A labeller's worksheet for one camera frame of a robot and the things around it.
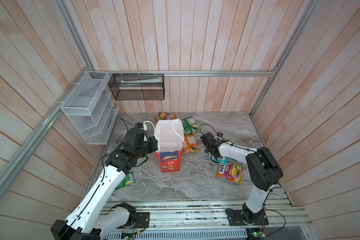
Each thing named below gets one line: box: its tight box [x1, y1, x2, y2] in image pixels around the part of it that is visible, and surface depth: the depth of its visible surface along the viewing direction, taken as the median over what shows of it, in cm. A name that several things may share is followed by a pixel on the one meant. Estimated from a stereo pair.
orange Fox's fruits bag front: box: [216, 162, 244, 186], surface depth 89 cm
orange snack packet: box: [182, 134, 201, 155], surface depth 101 cm
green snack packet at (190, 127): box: [181, 116, 200, 135], surface depth 113 cm
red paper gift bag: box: [153, 118, 185, 173], surface depth 75 cm
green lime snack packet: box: [115, 171, 136, 190], surface depth 87 cm
